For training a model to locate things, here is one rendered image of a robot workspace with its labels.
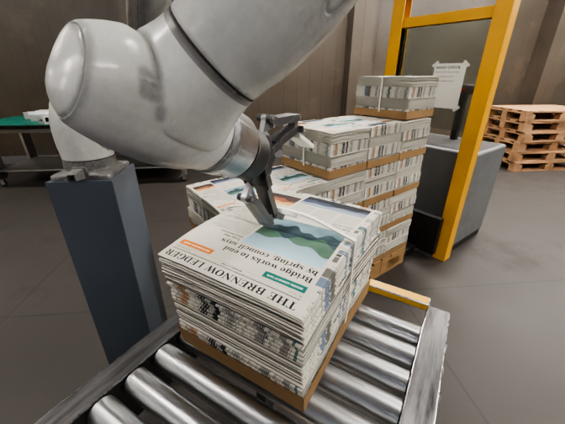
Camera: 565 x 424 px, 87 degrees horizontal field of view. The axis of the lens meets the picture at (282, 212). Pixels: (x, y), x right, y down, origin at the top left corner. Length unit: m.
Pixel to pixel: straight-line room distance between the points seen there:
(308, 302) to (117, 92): 0.32
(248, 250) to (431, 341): 0.44
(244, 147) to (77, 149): 0.82
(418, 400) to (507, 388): 1.27
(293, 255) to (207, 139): 0.27
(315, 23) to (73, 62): 0.18
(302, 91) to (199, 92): 4.83
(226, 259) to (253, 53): 0.33
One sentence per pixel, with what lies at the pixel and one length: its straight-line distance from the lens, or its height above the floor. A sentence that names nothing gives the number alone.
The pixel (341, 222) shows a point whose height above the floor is 1.04.
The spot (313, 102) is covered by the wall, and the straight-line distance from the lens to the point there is 5.13.
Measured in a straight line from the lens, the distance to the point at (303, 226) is 0.58.
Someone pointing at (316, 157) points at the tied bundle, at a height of 0.93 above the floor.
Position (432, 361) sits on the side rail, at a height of 0.80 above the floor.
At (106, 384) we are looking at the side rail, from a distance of 0.70.
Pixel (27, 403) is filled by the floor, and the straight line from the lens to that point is 1.91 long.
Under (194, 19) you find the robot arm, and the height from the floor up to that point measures 1.34.
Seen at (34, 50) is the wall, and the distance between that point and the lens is 5.83.
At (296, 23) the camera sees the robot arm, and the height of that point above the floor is 1.34.
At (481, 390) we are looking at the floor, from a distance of 1.82.
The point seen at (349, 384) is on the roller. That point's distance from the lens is 0.64.
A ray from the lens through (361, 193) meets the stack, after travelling 1.72.
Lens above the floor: 1.31
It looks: 25 degrees down
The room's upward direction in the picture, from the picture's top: straight up
